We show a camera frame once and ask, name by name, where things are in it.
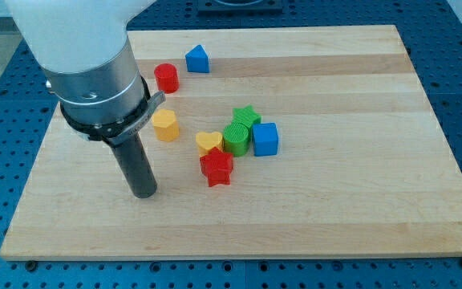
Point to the yellow heart block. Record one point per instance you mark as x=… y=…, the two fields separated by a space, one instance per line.
x=206 y=141

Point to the blue cube block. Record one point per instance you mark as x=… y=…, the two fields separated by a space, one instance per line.
x=265 y=139

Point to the red cylinder block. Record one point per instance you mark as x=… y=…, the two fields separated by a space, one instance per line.
x=166 y=78

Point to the yellow hexagon block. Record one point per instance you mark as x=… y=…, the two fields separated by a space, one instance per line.
x=165 y=125

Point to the light wooden board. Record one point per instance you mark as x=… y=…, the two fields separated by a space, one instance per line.
x=363 y=168

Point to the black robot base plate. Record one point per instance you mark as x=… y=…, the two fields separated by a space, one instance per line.
x=214 y=6

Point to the red star block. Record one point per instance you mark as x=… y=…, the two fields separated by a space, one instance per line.
x=217 y=167

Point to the blue triangle block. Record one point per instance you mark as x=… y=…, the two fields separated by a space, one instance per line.
x=197 y=60

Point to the green cylinder block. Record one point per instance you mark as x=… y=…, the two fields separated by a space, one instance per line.
x=236 y=139

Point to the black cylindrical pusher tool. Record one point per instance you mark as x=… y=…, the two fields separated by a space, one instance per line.
x=135 y=166

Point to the green star block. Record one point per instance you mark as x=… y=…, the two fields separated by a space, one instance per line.
x=246 y=116

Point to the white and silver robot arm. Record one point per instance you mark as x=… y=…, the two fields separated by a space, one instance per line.
x=84 y=50

